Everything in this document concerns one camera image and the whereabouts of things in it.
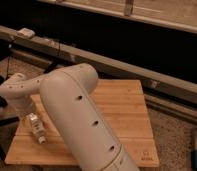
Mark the small white box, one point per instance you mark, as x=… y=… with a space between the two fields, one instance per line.
x=26 y=33

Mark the white plastic bottle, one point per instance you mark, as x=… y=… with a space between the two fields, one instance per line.
x=37 y=128

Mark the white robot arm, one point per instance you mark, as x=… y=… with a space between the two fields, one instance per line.
x=65 y=95

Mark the long grey metal beam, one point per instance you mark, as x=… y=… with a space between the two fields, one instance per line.
x=150 y=79

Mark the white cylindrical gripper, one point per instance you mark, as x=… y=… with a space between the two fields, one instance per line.
x=24 y=105

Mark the wooden table board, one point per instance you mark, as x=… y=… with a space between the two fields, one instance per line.
x=123 y=106

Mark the upper wooden shelf ledge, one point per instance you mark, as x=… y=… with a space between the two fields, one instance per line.
x=176 y=14

